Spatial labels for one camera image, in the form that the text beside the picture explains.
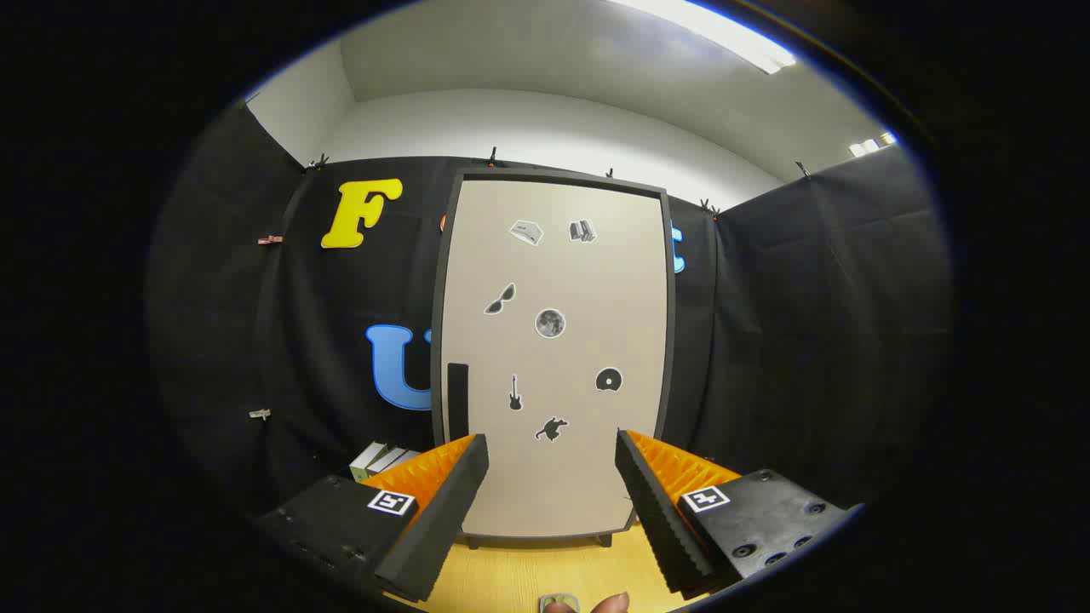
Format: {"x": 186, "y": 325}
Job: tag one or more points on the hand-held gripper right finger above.
{"x": 660, "y": 519}

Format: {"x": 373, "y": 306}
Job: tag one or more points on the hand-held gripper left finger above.
{"x": 443, "y": 519}

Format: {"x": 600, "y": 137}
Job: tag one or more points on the beige cabinet door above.
{"x": 579, "y": 281}

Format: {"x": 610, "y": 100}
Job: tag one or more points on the dark grey cabinet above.
{"x": 528, "y": 541}

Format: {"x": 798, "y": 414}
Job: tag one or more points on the green white book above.
{"x": 366, "y": 461}

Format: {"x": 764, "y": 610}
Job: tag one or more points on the black backdrop cloth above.
{"x": 809, "y": 340}

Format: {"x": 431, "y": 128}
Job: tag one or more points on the small ceiling light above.
{"x": 870, "y": 145}

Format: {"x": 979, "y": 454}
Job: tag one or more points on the long ceiling light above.
{"x": 724, "y": 34}

